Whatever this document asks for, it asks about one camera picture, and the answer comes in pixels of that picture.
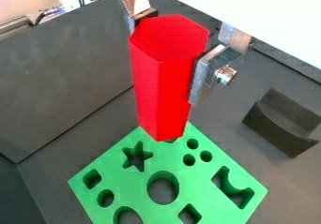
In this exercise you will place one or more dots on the black curved block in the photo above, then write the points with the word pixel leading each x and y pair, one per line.
pixel 283 122

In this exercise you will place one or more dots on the green shape sorter board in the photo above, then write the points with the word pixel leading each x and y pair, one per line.
pixel 155 182

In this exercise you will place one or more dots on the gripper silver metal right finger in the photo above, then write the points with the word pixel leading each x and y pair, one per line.
pixel 213 66

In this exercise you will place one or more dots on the large dark grey box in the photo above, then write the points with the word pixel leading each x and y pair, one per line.
pixel 62 70

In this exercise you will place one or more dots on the aluminium frame rail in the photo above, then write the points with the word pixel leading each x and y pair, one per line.
pixel 25 22

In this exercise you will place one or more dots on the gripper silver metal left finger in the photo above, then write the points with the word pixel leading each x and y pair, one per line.
pixel 137 11

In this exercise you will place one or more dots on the red hexagonal prism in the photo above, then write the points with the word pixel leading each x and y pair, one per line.
pixel 165 45

